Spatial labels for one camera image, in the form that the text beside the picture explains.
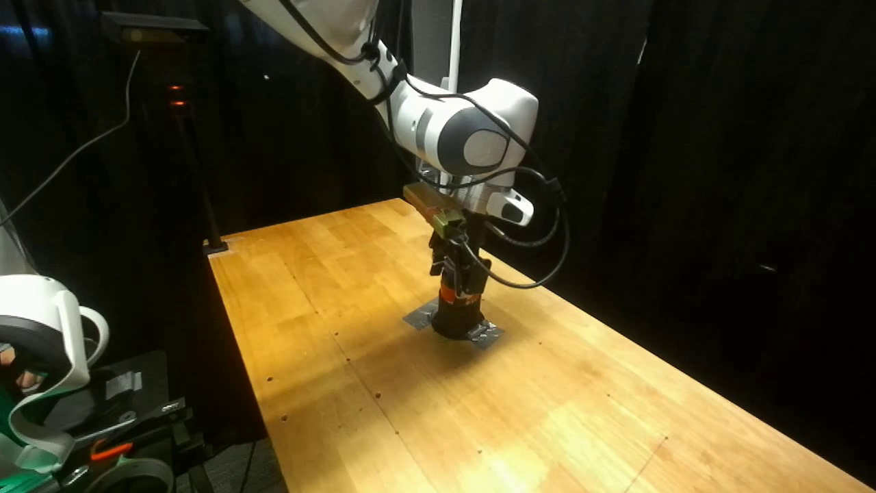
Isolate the black camera tripod stand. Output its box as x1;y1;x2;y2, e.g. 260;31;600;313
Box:
99;9;232;257

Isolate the dark upside-down cup purple base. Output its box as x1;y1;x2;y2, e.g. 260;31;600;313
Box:
429;289;484;343

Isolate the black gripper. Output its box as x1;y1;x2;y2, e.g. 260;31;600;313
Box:
428;222;496;308

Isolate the orange clamp handle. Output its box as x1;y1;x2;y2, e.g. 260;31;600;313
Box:
89;439;136;467

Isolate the black curtain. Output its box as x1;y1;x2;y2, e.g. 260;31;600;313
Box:
509;0;876;476

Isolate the white cable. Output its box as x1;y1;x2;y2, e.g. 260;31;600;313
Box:
0;48;146;224

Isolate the white vertical pole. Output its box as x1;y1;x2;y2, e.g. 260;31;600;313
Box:
442;0;466;94

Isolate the tan wrist camera bar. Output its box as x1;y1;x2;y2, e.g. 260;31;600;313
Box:
399;180;468;234

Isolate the black equipment box gray tape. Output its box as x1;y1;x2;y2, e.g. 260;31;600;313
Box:
53;348;213;493

